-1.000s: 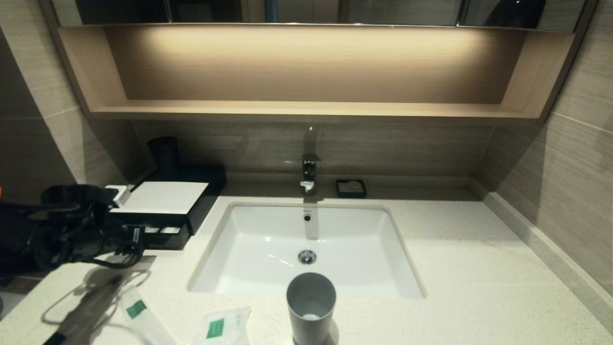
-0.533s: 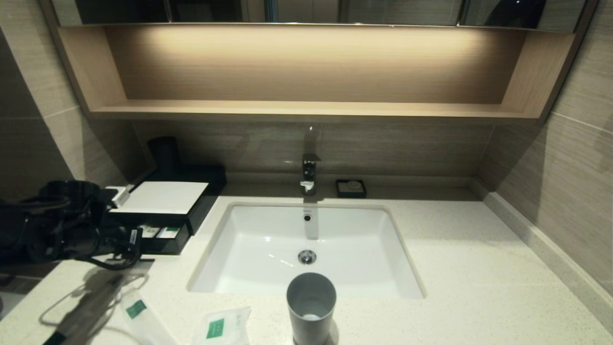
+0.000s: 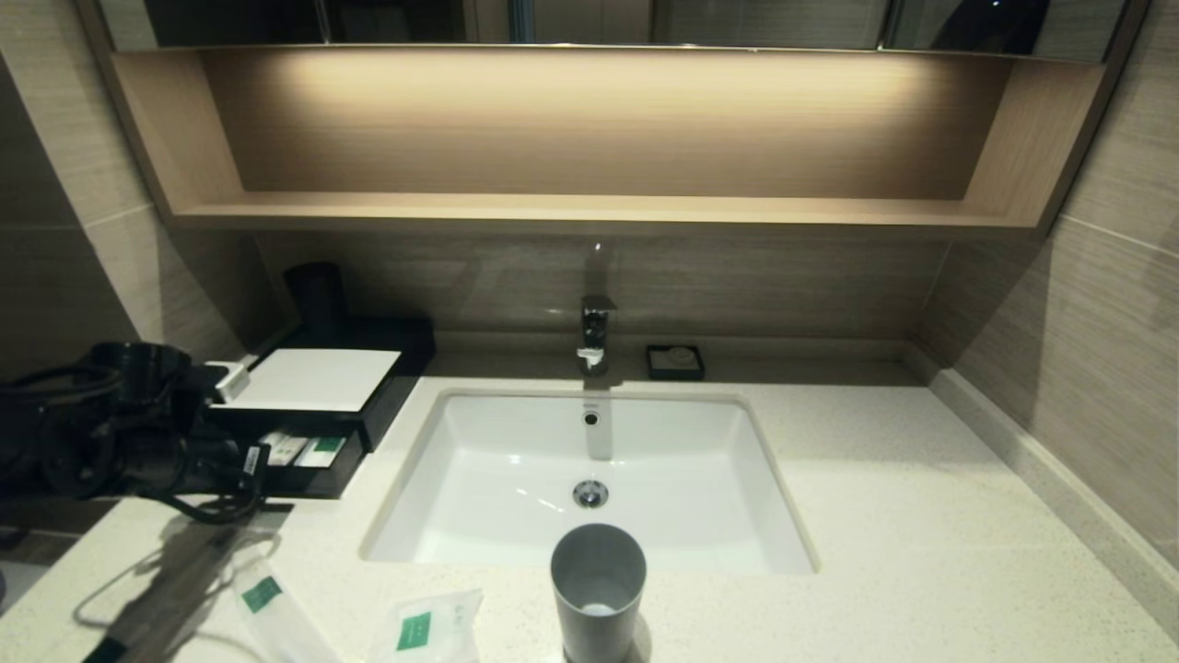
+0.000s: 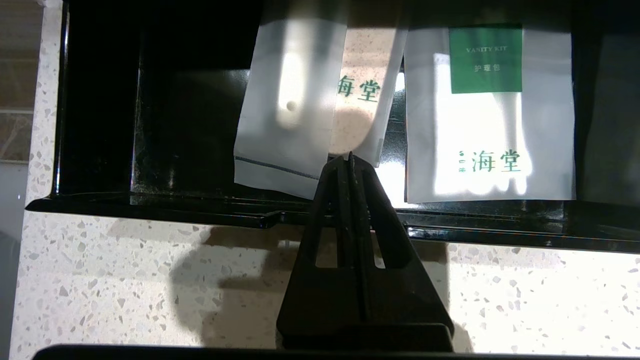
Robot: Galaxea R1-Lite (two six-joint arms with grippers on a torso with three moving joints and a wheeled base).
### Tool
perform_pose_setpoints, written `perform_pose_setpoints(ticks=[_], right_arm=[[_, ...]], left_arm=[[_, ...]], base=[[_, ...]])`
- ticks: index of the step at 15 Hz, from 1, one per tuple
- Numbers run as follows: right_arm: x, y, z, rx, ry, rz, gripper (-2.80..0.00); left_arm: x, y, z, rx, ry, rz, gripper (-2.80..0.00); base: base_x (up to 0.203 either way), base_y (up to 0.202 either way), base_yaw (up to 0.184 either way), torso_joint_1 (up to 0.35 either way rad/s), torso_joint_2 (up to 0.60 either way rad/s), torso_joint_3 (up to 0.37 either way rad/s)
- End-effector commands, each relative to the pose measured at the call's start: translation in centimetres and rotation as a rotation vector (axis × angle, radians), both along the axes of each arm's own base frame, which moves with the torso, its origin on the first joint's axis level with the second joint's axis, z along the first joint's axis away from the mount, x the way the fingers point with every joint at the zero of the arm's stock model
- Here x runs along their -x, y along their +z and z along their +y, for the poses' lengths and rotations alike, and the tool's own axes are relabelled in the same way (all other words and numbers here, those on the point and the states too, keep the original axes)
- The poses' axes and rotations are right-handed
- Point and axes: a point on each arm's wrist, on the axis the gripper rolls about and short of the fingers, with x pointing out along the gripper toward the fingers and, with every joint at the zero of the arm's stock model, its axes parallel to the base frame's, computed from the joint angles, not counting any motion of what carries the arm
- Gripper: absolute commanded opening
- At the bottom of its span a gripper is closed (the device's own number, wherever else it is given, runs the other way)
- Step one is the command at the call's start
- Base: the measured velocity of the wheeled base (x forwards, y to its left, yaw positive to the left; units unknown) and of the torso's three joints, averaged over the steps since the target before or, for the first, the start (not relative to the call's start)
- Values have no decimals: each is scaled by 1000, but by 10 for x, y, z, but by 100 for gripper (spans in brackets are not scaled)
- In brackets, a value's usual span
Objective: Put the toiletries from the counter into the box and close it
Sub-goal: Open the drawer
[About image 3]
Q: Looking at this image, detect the black box drawer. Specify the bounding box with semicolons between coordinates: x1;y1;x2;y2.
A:
258;428;367;500

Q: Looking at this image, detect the white toothbrush packet green label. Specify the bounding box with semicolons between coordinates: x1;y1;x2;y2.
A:
78;527;254;663
230;550;342;663

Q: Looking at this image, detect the black tray box white lid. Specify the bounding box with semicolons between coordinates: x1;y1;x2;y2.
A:
204;318;437;457

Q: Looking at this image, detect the small white packet green label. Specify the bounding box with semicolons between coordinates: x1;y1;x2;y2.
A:
295;436;347;469

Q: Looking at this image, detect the black cylindrical cup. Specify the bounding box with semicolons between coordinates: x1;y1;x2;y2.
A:
284;262;349;337

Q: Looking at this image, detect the square white sachet green label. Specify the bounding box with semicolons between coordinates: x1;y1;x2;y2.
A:
368;589;484;663

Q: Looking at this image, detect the white ceramic sink basin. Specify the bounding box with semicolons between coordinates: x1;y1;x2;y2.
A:
359;387;819;576

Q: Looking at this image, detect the grey tumbler cup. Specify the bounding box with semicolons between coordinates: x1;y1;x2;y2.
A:
551;523;648;663

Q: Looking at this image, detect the chrome sink faucet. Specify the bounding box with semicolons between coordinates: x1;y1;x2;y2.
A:
577;295;618;377

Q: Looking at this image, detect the black soap dish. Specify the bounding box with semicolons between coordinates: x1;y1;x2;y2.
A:
645;343;706;381

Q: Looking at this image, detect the mirror cabinet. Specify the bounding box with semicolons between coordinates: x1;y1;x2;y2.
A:
97;0;1129;61

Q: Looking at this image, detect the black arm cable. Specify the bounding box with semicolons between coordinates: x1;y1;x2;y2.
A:
138;474;270;528

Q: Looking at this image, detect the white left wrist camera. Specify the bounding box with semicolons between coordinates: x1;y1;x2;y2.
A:
207;361;251;403

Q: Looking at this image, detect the wooden wall shelf niche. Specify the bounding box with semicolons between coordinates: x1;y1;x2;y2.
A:
78;46;1152;240

